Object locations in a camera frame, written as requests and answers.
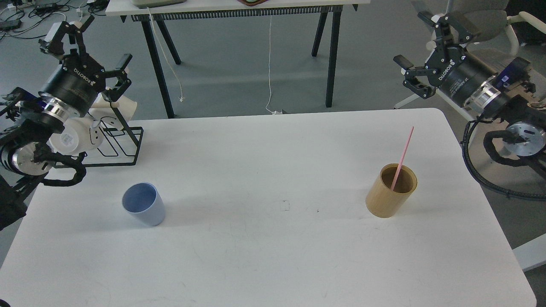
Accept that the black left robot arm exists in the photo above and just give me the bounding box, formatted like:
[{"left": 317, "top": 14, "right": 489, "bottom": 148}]
[{"left": 0, "top": 16, "right": 132, "bottom": 229}]

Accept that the blue plastic cup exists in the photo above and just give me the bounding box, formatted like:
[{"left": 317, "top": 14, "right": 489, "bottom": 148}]
[{"left": 122, "top": 182, "right": 166, "bottom": 227}]

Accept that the white cup on rack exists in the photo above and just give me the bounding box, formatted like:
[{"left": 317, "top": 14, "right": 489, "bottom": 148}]
[{"left": 49, "top": 117, "right": 104, "bottom": 156}]

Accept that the cream cup on rack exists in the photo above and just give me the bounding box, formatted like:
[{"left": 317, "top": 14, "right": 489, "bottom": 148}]
[{"left": 88, "top": 94, "right": 138, "bottom": 127}]

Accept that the floor cable bundle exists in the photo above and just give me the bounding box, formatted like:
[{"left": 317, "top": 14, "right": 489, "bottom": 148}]
[{"left": 0, "top": 0, "right": 109, "bottom": 41}]

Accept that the grey office chair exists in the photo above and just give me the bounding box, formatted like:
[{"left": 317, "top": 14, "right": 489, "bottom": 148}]
[{"left": 395, "top": 0, "right": 545, "bottom": 121}]

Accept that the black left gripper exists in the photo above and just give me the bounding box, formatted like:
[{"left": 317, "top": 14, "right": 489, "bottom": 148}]
[{"left": 39, "top": 15, "right": 133, "bottom": 117}]

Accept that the black wire cup rack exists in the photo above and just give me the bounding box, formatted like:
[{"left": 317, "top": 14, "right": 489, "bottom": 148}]
[{"left": 70, "top": 103, "right": 144, "bottom": 167}]

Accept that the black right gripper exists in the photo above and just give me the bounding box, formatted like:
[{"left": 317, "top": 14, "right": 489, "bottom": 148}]
[{"left": 393, "top": 11, "right": 500, "bottom": 115}]

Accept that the bamboo cylinder holder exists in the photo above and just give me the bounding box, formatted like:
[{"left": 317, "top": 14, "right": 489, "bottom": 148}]
[{"left": 365, "top": 163, "right": 418, "bottom": 218}]

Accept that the white hanging cable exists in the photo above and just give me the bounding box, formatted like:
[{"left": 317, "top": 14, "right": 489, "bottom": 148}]
[{"left": 265, "top": 15, "right": 283, "bottom": 116}]

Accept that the background white desk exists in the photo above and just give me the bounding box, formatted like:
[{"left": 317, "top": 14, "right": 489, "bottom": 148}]
[{"left": 105, "top": 0, "right": 371, "bottom": 119}]

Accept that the white rope cable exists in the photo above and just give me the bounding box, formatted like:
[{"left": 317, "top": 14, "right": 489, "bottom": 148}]
[{"left": 147, "top": 8, "right": 185, "bottom": 103}]

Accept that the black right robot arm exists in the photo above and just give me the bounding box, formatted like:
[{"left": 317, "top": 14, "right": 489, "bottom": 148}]
[{"left": 393, "top": 11, "right": 545, "bottom": 201}]

